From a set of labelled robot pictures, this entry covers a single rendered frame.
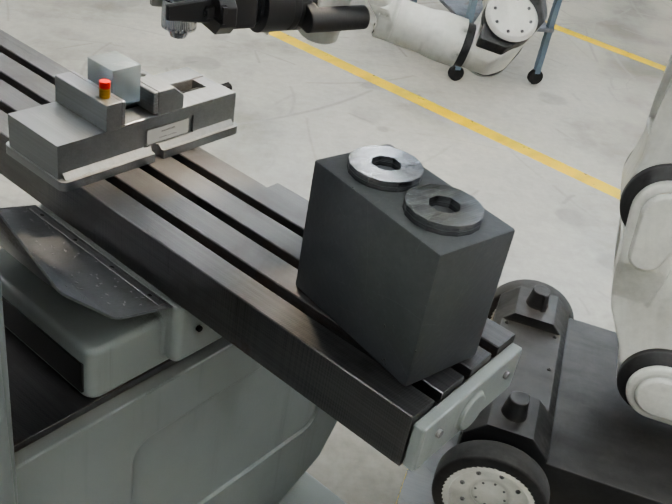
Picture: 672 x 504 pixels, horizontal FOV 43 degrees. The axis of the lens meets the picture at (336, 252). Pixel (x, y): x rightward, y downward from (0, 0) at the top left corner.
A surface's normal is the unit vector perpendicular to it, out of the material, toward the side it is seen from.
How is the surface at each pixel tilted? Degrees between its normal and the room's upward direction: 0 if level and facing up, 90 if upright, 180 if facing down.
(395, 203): 0
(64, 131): 0
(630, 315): 90
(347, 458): 0
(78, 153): 90
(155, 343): 90
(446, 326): 90
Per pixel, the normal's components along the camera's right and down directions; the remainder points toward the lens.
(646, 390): -0.30, 0.49
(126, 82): 0.75, 0.46
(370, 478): 0.15, -0.82
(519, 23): 0.16, -0.22
